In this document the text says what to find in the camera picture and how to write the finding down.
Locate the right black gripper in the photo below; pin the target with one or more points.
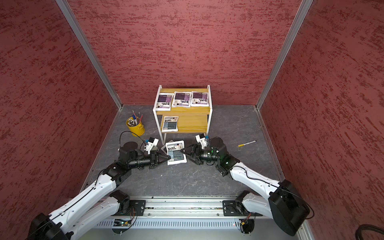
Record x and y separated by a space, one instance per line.
195 147

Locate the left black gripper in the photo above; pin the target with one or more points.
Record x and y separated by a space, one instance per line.
154 158

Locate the purple coffee bag bottom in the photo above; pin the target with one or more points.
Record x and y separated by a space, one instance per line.
199 99

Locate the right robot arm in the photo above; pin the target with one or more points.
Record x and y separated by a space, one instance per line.
216 153

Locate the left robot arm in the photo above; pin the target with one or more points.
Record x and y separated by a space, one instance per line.
98 201

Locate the yellow pen bucket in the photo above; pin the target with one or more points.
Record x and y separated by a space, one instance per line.
135 126

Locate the pens in bucket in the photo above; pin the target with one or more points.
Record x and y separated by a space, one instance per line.
134 120

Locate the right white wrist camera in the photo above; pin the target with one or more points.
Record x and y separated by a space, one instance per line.
202 140

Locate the white frame wooden shelf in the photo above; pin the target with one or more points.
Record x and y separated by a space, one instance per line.
193 120

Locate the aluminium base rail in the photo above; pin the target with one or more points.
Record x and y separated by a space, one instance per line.
212 207

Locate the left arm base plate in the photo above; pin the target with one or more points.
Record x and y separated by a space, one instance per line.
137 207

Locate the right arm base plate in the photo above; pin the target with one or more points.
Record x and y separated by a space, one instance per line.
232 208

